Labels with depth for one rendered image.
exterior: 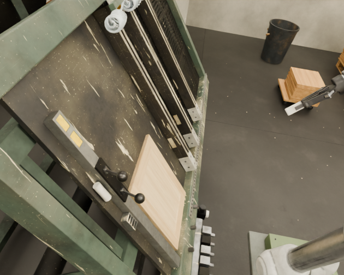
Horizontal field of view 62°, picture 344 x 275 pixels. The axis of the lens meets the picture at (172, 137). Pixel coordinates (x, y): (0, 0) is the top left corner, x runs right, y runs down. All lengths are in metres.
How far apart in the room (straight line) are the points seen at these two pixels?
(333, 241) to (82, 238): 0.84
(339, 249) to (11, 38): 1.18
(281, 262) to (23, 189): 1.09
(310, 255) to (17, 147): 1.11
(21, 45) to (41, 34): 0.09
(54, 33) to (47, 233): 0.58
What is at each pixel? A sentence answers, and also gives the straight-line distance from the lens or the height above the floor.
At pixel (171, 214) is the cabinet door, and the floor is 0.99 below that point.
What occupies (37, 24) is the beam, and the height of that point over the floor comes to 1.93.
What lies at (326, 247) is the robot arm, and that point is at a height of 1.38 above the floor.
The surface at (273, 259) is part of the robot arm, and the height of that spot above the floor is 1.07.
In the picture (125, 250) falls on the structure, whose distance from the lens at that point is 1.25.
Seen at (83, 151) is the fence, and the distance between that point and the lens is 0.98.
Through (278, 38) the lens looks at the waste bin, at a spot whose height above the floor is 0.48.
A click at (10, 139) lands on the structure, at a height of 1.69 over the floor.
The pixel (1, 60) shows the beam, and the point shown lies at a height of 1.92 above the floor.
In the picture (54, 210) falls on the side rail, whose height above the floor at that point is 1.58.
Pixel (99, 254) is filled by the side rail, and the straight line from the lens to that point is 0.98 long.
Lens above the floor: 2.28
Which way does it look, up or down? 42 degrees down
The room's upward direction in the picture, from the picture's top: 10 degrees clockwise
